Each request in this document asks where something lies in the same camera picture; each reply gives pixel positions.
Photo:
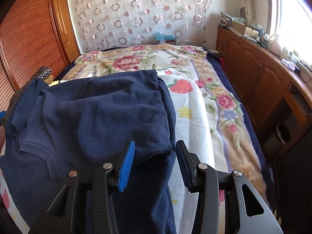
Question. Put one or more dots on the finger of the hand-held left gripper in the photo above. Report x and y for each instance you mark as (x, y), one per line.
(2, 115)

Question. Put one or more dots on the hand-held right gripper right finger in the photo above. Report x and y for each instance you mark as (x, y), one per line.
(182, 160)

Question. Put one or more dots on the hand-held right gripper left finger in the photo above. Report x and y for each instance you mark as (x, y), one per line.
(125, 168)

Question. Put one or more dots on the navy blue printed t-shirt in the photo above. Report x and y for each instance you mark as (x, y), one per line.
(97, 114)

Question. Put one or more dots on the mustard knit folded cloth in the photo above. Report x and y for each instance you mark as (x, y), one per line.
(49, 79)

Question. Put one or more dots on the black circle pattern folded cloth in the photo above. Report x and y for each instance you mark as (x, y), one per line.
(45, 72)

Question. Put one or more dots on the wooden slatted wardrobe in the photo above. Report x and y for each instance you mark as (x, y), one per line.
(24, 29)

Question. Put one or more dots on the dark waste bin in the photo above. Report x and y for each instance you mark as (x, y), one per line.
(284, 132)

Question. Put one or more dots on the wooden door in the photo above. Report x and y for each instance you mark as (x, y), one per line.
(64, 24)

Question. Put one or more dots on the wooden cabinet counter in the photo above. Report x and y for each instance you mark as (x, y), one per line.
(253, 73)

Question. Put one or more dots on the black chair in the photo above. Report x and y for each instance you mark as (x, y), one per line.
(295, 187)

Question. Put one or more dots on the blue tissue box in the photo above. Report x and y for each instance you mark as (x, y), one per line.
(164, 38)

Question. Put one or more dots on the crumpled pale purple cloth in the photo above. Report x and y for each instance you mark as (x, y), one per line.
(288, 64)

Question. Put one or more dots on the cardboard box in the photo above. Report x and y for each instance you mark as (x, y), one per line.
(243, 29)

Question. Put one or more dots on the small black box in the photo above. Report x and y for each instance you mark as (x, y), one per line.
(297, 69)

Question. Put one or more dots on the pink plastic jug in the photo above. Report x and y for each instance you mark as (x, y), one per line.
(275, 44)

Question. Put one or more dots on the white jar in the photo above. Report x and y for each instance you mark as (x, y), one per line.
(285, 53)

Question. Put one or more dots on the green cap bottle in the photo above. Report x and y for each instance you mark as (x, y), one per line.
(295, 58)

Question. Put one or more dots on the stack of folded cloths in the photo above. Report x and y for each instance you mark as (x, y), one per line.
(232, 16)

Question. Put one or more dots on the sheer circle pattern curtain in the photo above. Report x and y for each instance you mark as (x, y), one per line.
(146, 12)

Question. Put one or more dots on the tied window curtain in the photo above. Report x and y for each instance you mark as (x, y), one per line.
(247, 2)

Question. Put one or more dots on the window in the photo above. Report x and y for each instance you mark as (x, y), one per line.
(292, 17)

